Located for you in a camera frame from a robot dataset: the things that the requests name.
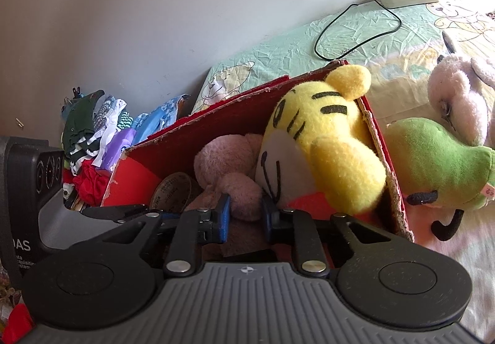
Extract blue patterned cloth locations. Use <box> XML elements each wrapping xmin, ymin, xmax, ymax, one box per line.
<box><xmin>133</xmin><ymin>94</ymin><xmax>191</xmax><ymax>145</ymax></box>

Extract yellow tiger plush toy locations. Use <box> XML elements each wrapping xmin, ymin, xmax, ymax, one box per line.
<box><xmin>255</xmin><ymin>64</ymin><xmax>387</xmax><ymax>215</ymax></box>

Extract white striped garments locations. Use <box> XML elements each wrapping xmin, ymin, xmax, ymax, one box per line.
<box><xmin>64</xmin><ymin>95</ymin><xmax>134</xmax><ymax>174</ymax></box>

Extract purple cloth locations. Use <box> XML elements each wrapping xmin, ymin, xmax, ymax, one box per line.
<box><xmin>93</xmin><ymin>127</ymin><xmax>138</xmax><ymax>170</ymax></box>

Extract red fabric item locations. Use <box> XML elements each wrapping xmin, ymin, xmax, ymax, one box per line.
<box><xmin>0</xmin><ymin>303</ymin><xmax>35</xmax><ymax>344</ymax></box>

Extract brown printed round lid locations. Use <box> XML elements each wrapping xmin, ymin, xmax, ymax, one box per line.
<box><xmin>149</xmin><ymin>172</ymin><xmax>194</xmax><ymax>212</ymax></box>

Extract pale pink white plush toy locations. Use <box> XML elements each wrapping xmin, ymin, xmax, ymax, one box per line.
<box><xmin>427</xmin><ymin>54</ymin><xmax>495</xmax><ymax>147</ymax></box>

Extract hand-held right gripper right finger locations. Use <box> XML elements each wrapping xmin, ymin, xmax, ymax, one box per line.
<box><xmin>262</xmin><ymin>194</ymin><xmax>424</xmax><ymax>277</ymax></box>

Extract green yellow printed bed sheet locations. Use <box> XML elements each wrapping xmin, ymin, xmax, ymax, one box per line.
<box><xmin>191</xmin><ymin>0</ymin><xmax>495</xmax><ymax>341</ymax></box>

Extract dark green garment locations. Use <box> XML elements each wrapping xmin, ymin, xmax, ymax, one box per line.
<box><xmin>61</xmin><ymin>90</ymin><xmax>106</xmax><ymax>167</ymax></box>

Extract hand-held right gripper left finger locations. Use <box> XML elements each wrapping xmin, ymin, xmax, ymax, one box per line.
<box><xmin>69</xmin><ymin>193</ymin><xmax>232</xmax><ymax>278</ymax></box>

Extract red cardboard box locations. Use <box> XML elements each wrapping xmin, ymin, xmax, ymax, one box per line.
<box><xmin>101</xmin><ymin>59</ymin><xmax>415</xmax><ymax>267</ymax></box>

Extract green plush toy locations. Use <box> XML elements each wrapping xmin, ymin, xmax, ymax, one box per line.
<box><xmin>385</xmin><ymin>117</ymin><xmax>495</xmax><ymax>242</ymax></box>

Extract red garment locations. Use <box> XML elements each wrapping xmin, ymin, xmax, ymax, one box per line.
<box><xmin>62</xmin><ymin>162</ymin><xmax>114</xmax><ymax>209</ymax></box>

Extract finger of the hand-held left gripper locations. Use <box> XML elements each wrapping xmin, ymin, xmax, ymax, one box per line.
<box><xmin>81</xmin><ymin>204</ymin><xmax>182</xmax><ymax>224</ymax></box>

